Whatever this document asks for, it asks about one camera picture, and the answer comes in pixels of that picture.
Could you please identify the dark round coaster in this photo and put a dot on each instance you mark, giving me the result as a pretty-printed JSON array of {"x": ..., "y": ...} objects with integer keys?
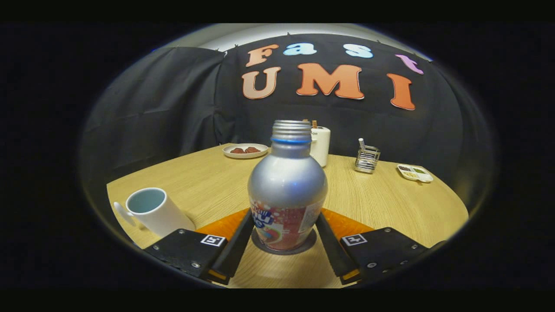
[{"x": 308, "y": 247}]

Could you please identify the red food pieces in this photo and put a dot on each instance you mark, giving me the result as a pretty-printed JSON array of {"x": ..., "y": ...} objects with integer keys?
[{"x": 245, "y": 150}]

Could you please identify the wooden table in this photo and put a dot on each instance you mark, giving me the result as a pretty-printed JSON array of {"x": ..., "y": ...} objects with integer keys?
[{"x": 381, "y": 208}]

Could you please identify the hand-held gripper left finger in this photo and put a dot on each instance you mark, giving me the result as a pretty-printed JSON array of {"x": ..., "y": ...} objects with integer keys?
[{"x": 234, "y": 251}]

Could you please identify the white cup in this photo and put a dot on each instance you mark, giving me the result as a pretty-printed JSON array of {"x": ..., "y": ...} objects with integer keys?
[{"x": 167, "y": 214}]

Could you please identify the white divided dish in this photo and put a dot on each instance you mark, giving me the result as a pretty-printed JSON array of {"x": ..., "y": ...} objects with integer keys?
[{"x": 415, "y": 173}]

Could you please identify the silver juice bottle red label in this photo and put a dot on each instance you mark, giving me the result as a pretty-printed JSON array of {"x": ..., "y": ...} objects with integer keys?
[{"x": 286, "y": 182}]

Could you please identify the brown toast slices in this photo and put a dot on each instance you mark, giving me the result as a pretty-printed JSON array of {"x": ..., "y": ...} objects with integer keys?
[{"x": 314, "y": 124}]

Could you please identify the small grey utensil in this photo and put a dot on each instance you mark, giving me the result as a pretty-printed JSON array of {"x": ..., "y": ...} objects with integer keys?
[{"x": 361, "y": 143}]

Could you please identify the small white plate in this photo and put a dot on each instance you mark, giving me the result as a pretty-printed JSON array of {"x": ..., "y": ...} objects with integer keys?
[{"x": 243, "y": 155}]

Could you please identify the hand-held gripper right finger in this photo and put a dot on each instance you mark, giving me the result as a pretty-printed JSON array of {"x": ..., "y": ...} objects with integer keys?
[{"x": 334, "y": 251}]

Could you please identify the white toaster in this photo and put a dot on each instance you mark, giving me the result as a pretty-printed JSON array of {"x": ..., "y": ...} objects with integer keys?
[{"x": 321, "y": 147}]

